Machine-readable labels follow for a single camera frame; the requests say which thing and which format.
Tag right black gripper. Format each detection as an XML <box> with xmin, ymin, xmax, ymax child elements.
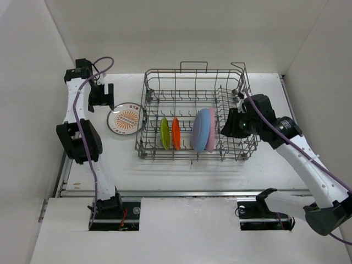
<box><xmin>220</xmin><ymin>107</ymin><xmax>261</xmax><ymax>138</ymax></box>

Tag pink plate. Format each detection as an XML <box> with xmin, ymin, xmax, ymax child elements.
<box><xmin>205</xmin><ymin>108</ymin><xmax>215</xmax><ymax>153</ymax></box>

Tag blue plate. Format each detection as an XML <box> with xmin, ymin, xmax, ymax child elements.
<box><xmin>191</xmin><ymin>108</ymin><xmax>211</xmax><ymax>151</ymax></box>

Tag white plate black rings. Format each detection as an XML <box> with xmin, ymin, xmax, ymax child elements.
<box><xmin>107</xmin><ymin>109</ymin><xmax>145</xmax><ymax>137</ymax></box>

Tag white plate orange sunburst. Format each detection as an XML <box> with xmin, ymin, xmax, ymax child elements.
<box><xmin>106</xmin><ymin>102</ymin><xmax>143</xmax><ymax>136</ymax></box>

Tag orange plastic plate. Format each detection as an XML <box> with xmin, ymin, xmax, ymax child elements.
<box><xmin>172</xmin><ymin>117</ymin><xmax>181</xmax><ymax>150</ymax></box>

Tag green plastic plate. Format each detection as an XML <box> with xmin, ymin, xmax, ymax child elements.
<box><xmin>160</xmin><ymin>117</ymin><xmax>170</xmax><ymax>150</ymax></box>

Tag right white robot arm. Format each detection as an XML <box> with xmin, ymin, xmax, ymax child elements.
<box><xmin>221</xmin><ymin>94</ymin><xmax>351</xmax><ymax>236</ymax></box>

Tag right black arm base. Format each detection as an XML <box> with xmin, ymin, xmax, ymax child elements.
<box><xmin>234</xmin><ymin>200</ymin><xmax>296</xmax><ymax>231</ymax></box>

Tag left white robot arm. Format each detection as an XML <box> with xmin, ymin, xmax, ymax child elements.
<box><xmin>56</xmin><ymin>58</ymin><xmax>123</xmax><ymax>218</ymax></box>

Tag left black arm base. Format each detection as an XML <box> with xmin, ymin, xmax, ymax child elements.
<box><xmin>88</xmin><ymin>198</ymin><xmax>141</xmax><ymax>232</ymax></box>

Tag grey wire dish rack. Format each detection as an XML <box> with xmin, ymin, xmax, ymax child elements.
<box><xmin>135</xmin><ymin>62</ymin><xmax>259</xmax><ymax>161</ymax></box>

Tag aluminium rail front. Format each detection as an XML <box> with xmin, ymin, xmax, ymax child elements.
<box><xmin>54</xmin><ymin>188</ymin><xmax>314</xmax><ymax>199</ymax></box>

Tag aluminium rail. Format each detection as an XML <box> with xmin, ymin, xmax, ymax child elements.
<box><xmin>54</xmin><ymin>188</ymin><xmax>314</xmax><ymax>199</ymax></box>
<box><xmin>52</xmin><ymin>152</ymin><xmax>73</xmax><ymax>198</ymax></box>

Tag aluminium rail left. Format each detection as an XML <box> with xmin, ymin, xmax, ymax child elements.
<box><xmin>52</xmin><ymin>152</ymin><xmax>73</xmax><ymax>198</ymax></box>

